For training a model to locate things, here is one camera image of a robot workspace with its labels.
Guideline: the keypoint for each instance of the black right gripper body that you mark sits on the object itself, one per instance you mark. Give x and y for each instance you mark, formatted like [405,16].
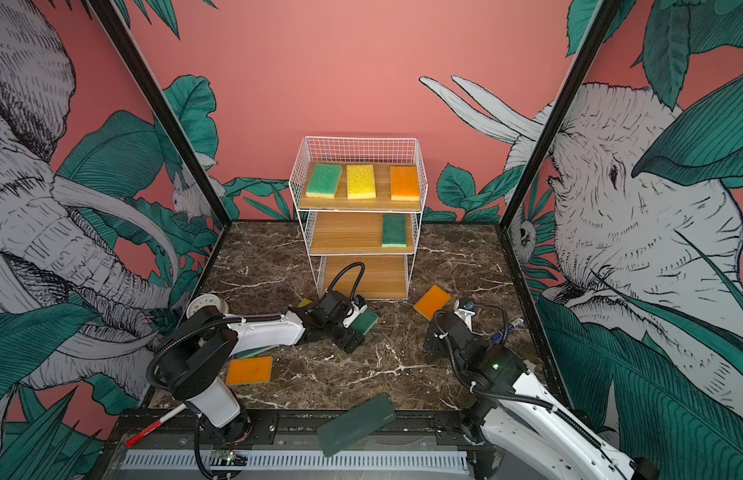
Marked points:
[436,346]

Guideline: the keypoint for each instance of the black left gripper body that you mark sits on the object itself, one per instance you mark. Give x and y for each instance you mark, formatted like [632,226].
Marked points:
[342,336]

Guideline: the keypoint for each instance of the dark green sponge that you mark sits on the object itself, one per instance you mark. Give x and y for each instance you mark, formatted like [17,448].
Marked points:
[364,323]
[394,232]
[254,352]

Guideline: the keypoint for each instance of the bright green sponge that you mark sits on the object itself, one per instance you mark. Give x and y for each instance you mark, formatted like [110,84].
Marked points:
[324,181]

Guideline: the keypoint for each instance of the orange sponge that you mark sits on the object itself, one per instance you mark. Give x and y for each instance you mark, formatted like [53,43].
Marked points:
[434,300]
[404,183]
[250,371]

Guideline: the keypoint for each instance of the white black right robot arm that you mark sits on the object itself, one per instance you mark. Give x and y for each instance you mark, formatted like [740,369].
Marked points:
[515,412]

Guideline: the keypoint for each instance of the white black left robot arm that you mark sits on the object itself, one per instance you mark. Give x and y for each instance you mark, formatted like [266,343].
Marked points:
[189,362]

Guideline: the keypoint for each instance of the blue marker pen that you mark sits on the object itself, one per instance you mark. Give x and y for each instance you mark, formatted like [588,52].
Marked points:
[508,330]

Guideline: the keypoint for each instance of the large dark green foam block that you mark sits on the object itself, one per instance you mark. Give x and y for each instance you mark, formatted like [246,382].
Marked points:
[356,424]

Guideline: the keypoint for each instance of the white alarm clock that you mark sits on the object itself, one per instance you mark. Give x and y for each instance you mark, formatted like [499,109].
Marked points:
[207,300]

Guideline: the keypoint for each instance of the red white marker pen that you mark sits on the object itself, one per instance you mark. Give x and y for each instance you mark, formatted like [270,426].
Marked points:
[131,442]

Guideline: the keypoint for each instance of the white wire three-tier shelf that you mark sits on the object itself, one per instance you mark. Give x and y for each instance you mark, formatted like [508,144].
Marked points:
[342,236]

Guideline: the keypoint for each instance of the white ribbed front rail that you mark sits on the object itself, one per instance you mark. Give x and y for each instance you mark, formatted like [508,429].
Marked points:
[293,460]

